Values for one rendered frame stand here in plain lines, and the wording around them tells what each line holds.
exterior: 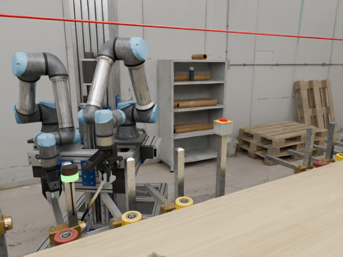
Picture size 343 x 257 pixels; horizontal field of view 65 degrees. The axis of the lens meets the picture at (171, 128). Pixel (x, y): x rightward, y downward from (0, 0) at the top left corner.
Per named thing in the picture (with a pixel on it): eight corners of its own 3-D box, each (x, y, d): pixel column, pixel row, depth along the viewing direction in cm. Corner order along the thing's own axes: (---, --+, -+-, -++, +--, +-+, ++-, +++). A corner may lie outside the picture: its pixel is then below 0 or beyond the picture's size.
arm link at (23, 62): (41, 125, 173) (49, 64, 133) (15, 128, 164) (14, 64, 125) (37, 110, 177) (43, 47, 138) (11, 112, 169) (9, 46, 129)
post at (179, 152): (173, 236, 139) (174, 147, 128) (179, 234, 141) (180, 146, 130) (177, 240, 136) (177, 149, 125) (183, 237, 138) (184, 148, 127)
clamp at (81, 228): (49, 238, 108) (48, 227, 107) (83, 229, 115) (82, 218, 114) (50, 247, 104) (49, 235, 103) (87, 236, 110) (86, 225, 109)
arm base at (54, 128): (47, 132, 186) (46, 118, 183) (69, 133, 185) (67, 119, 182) (35, 138, 171) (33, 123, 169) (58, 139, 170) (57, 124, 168)
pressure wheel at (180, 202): (173, 226, 121) (173, 203, 118) (176, 216, 128) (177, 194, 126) (191, 228, 119) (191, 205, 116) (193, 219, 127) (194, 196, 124)
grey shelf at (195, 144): (158, 162, 420) (157, 59, 384) (206, 154, 459) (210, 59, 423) (171, 172, 382) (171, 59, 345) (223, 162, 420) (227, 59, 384)
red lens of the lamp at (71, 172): (59, 171, 101) (58, 165, 100) (76, 168, 104) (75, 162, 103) (62, 177, 96) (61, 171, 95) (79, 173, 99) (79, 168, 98)
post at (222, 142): (213, 211, 151) (216, 133, 140) (220, 209, 153) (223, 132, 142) (218, 215, 147) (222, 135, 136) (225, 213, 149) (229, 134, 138)
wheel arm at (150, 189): (143, 189, 158) (143, 183, 157) (149, 188, 160) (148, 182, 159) (182, 228, 121) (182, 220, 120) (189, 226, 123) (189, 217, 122)
